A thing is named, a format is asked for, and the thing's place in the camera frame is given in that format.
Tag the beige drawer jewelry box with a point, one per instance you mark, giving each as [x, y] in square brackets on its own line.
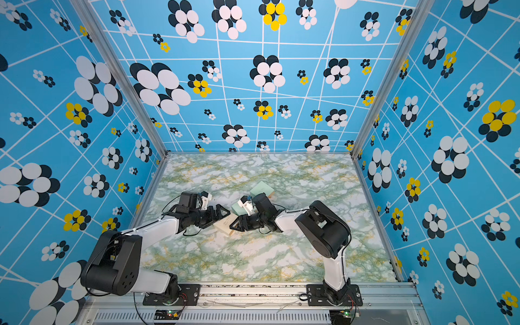
[224, 224]

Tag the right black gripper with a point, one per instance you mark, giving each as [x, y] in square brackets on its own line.
[241, 224]

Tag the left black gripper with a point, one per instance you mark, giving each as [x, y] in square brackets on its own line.
[219, 215]

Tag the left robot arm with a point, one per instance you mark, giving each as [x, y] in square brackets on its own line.
[114, 265]

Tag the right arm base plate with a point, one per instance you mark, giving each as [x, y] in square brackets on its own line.
[321, 295]

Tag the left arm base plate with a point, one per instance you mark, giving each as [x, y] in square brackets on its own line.
[179, 295]

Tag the circuit board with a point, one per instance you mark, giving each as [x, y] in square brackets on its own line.
[167, 315]
[342, 317]

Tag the left circuit board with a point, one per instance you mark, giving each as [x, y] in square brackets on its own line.
[167, 315]

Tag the right circuit board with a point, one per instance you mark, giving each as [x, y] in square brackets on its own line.
[342, 317]

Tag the far mint jewelry box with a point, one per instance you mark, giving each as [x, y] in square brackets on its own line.
[261, 188]

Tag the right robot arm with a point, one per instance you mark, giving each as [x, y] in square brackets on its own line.
[325, 230]

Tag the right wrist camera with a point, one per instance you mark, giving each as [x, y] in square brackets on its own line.
[250, 207]

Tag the aluminium front rail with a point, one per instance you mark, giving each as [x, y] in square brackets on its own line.
[263, 303]

